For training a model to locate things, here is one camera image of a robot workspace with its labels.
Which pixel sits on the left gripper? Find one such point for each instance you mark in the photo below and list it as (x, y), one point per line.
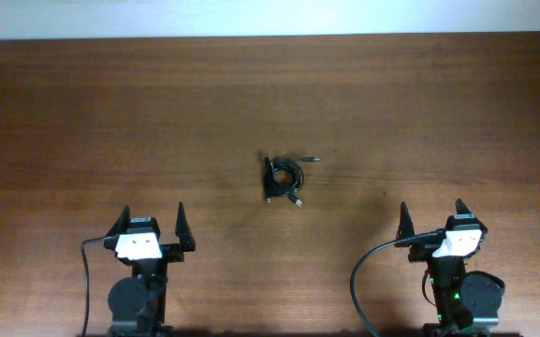
(174, 253)

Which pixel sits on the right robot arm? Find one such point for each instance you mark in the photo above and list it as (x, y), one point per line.
(467, 302)

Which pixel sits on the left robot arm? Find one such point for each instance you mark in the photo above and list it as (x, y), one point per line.
(138, 302)

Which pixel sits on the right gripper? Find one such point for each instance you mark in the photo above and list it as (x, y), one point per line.
(423, 251)

